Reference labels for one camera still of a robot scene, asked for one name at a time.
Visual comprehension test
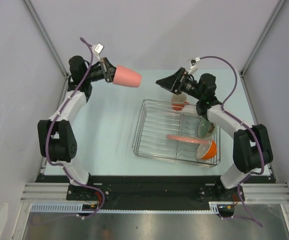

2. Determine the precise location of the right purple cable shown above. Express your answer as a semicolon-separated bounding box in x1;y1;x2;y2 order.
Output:
195;55;264;228

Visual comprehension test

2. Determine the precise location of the pink plastic cup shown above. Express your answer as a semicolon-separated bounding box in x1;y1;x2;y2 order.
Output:
112;65;142;88

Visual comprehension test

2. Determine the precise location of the purple cable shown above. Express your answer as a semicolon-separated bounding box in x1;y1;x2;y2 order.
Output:
31;36;106;225
195;55;264;228

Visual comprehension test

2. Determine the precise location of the white grey-rimmed deep plate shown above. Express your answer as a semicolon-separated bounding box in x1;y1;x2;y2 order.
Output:
181;105;198;116

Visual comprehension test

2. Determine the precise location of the left aluminium frame post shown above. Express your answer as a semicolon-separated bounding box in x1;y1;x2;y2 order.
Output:
21;0;68;77

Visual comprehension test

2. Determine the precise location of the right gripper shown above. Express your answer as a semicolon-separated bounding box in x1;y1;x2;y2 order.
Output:
156;67;203;101

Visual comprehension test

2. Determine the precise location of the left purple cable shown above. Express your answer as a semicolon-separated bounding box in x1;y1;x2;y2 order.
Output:
31;36;106;225

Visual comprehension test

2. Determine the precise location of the aluminium front rail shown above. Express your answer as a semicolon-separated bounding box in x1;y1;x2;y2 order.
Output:
21;183;289;204

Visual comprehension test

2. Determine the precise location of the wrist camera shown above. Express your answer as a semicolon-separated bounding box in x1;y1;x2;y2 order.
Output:
188;57;201;75
91;42;104;61

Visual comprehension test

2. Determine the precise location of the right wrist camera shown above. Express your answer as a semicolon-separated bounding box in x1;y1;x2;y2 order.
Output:
188;57;201;75

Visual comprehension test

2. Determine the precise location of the pink cream floral plate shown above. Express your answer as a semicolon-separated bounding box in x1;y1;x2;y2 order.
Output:
166;134;211;145

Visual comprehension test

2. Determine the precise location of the aluminium frame post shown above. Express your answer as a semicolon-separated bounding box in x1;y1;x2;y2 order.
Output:
21;0;68;77
239;0;288;77

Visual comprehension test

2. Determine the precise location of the orange white mug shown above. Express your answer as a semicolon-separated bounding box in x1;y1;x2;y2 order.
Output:
171;92;190;111

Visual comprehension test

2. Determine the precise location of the metal wire dish rack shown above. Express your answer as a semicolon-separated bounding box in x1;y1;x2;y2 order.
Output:
132;99;221;168

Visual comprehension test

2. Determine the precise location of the green floral bowl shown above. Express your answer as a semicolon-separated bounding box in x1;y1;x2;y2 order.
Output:
197;118;218;139

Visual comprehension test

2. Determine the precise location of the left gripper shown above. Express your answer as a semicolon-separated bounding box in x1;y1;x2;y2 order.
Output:
84;58;130;84

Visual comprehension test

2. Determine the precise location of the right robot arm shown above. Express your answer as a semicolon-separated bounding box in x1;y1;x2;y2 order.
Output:
155;67;274;201

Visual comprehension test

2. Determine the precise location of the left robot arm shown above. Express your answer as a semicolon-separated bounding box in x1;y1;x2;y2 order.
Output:
37;55;116;200

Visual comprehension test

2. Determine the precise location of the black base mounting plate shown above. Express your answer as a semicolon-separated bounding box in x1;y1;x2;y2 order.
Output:
35;173;277;218

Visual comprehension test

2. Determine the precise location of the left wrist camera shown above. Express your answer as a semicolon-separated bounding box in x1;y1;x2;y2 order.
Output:
91;42;104;61

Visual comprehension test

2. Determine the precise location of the white slotted cable duct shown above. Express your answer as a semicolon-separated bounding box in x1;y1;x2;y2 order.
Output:
31;202;219;214

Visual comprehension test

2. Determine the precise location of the orange white bowl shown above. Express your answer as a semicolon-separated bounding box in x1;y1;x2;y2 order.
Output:
195;139;217;160

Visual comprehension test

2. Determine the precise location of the right aluminium frame post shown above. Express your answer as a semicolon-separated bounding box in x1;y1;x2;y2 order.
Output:
239;0;288;77

